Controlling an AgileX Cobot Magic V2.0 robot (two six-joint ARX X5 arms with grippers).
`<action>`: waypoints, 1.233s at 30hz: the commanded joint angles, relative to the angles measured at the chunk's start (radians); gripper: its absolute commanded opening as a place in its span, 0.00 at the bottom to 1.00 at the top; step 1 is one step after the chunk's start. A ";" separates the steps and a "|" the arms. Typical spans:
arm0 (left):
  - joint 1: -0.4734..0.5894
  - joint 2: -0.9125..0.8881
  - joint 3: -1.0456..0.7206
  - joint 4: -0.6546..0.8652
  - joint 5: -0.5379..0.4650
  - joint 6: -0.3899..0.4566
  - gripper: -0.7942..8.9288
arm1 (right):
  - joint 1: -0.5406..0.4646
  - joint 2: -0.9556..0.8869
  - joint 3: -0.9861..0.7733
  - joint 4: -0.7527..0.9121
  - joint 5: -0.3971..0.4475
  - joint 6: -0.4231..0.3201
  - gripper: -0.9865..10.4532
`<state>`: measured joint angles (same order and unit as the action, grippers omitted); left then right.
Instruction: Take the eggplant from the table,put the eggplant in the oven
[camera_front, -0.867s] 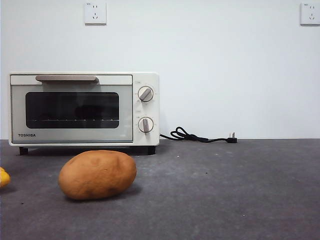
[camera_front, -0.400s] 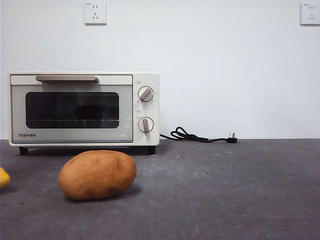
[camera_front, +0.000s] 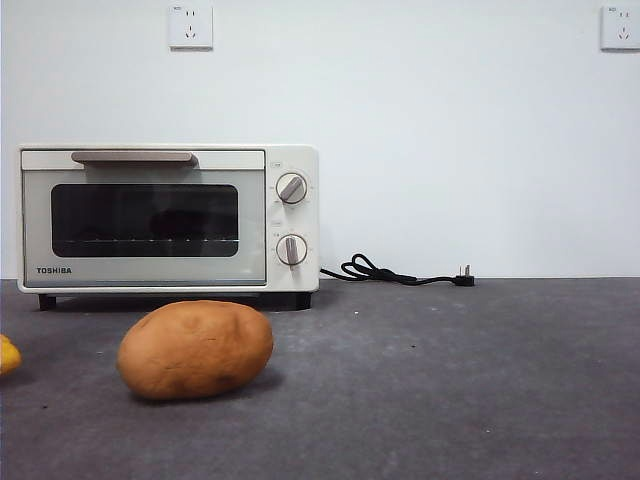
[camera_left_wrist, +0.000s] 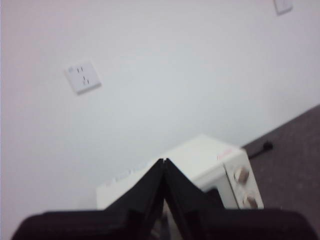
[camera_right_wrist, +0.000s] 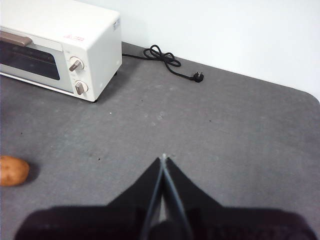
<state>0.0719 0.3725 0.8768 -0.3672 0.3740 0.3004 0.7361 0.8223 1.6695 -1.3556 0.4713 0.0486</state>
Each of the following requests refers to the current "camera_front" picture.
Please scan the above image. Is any purple eggplant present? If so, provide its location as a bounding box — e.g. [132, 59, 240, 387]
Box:
[149, 209, 224, 242]

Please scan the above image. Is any yellow fruit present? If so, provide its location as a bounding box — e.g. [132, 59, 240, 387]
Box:
[0, 333, 22, 376]

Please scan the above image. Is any cream Toshiba toaster oven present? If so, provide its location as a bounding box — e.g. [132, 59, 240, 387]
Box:
[16, 143, 320, 312]

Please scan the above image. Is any glass oven door with handle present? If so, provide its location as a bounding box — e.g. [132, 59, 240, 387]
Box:
[19, 148, 267, 289]

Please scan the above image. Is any oven temperature knob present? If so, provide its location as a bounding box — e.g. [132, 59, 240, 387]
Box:
[275, 172, 307, 205]

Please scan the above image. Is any oven timer knob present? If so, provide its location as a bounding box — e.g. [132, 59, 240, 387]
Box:
[275, 233, 308, 271]

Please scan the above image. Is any wire oven rack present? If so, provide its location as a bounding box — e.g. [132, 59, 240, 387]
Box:
[54, 237, 240, 246]

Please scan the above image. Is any white wall socket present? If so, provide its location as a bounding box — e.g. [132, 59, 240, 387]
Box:
[599, 5, 640, 52]
[168, 3, 214, 52]

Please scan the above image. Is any brown potato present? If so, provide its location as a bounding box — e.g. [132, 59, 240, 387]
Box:
[116, 299, 275, 402]

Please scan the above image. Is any black power cable with plug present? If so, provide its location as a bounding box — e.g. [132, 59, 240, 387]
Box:
[318, 252, 476, 289]

